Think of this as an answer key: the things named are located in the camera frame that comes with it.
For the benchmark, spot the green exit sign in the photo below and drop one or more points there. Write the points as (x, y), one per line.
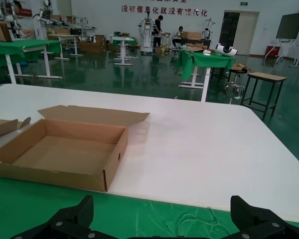
(244, 3)

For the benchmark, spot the black swivel stool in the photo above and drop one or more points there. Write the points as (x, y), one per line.
(236, 82)

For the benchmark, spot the long brown cardboard box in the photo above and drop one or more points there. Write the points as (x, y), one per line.
(190, 35)

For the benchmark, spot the green tablecloth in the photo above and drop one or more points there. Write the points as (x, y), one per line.
(209, 61)
(27, 46)

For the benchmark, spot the small white robot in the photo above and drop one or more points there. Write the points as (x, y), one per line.
(208, 31)

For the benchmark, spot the stack of cardboard boxes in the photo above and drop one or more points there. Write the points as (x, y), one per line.
(92, 44)

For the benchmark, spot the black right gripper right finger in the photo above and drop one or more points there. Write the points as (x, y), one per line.
(254, 221)

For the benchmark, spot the tall white robot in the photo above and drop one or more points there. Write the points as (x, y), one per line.
(147, 32)

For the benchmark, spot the large black monitor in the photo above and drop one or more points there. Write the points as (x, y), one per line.
(290, 25)

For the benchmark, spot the white pedestal table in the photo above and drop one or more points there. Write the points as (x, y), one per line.
(123, 49)

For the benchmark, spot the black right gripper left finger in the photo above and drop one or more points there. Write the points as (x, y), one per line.
(72, 221)

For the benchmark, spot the wooden top black stool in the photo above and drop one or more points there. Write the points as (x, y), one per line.
(266, 77)

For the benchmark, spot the closed brown cardboard box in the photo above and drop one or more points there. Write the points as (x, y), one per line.
(0, 31)

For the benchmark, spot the white curved headset device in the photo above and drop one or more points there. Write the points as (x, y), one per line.
(226, 49)

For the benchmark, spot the red cabinet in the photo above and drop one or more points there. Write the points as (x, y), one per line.
(272, 51)

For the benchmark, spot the white desk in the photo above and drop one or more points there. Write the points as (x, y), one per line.
(74, 39)

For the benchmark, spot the white monitor stand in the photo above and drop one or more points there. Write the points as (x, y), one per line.
(287, 47)

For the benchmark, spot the seated person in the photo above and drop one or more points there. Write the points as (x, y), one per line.
(179, 35)

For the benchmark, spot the white two-armed robot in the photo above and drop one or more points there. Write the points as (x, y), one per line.
(46, 15)

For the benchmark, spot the green table mat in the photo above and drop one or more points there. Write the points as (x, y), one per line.
(27, 206)

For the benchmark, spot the standing person in black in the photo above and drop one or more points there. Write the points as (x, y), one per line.
(158, 27)

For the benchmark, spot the open brown cardboard box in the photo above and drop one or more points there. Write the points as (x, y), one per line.
(52, 178)
(5, 125)

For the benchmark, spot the grey humanoid robot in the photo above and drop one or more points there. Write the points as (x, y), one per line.
(7, 15)

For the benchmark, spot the white-legged work table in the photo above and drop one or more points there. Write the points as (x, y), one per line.
(194, 77)
(46, 64)

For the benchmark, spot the flattened cardboard piece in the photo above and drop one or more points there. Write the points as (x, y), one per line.
(241, 67)

